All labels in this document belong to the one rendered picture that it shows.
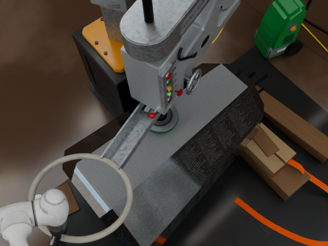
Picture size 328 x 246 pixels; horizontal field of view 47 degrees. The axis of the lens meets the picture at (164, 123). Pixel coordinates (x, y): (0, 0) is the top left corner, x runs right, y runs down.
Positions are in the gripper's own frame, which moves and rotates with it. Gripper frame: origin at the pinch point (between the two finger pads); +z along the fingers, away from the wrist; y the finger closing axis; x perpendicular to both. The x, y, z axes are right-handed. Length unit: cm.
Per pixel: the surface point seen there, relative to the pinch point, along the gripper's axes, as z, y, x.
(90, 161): 13, 57, 11
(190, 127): -3, 92, -38
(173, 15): -86, 70, -20
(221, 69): -19, 136, -45
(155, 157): 6, 69, -24
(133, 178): 11, 54, -16
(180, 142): 0, 82, -35
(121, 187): 14, 48, -12
